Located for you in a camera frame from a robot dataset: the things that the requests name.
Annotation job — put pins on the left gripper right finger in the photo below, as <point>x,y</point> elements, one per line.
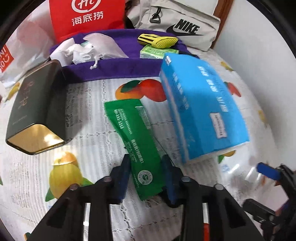
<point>171,193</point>

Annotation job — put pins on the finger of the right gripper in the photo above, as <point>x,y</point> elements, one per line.
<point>268,171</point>

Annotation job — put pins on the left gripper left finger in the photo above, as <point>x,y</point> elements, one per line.
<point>120,177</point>

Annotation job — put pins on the green wet wipe sachet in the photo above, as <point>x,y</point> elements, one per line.
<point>129,118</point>

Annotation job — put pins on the blue tissue pack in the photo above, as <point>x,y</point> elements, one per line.
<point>206,117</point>

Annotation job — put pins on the green tissue pack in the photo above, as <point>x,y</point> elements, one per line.
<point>149,52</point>

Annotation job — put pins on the yellow sponge cloth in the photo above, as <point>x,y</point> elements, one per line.
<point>159,42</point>

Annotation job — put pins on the white foam block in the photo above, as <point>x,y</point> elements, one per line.
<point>62,52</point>

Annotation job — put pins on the dark green tea tin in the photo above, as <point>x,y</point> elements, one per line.
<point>37,118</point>

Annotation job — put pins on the white Miniso plastic bag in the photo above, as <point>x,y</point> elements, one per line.
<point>28,46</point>

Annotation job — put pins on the grey Nike bag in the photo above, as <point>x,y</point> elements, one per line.
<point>194,27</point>

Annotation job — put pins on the red paper shopping bag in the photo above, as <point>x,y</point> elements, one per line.
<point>70,17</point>

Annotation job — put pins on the wooden door frame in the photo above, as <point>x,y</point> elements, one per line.
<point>222,11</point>

